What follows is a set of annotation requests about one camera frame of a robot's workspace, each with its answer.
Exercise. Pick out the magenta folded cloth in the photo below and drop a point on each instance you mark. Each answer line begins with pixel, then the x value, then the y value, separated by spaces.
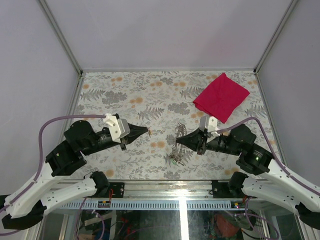
pixel 221 97

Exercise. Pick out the aluminium front rail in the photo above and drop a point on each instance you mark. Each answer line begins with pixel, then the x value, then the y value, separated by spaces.
pixel 145 195

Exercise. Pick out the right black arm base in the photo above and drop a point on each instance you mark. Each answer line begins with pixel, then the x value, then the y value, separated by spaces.
pixel 227 189

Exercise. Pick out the metal ring key organizer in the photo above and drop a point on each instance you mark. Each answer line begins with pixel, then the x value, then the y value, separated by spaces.
pixel 178 150

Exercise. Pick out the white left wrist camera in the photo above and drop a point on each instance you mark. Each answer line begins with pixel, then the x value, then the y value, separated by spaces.
pixel 118 127

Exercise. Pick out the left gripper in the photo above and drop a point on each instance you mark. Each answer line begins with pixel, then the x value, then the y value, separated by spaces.
pixel 136 131

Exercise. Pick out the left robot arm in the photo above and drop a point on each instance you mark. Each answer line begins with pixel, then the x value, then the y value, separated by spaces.
pixel 89 134

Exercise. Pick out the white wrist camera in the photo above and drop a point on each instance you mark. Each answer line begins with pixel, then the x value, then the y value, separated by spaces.
pixel 209 124
pixel 118 127

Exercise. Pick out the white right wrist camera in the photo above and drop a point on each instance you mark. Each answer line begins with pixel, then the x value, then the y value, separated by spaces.
pixel 209 124

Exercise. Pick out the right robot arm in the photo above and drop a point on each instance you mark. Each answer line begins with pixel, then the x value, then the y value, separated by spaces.
pixel 263 175

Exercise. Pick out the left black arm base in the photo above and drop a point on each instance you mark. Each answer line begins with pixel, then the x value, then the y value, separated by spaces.
pixel 106 189

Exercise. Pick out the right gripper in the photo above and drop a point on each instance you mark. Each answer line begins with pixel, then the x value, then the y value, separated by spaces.
pixel 197 140

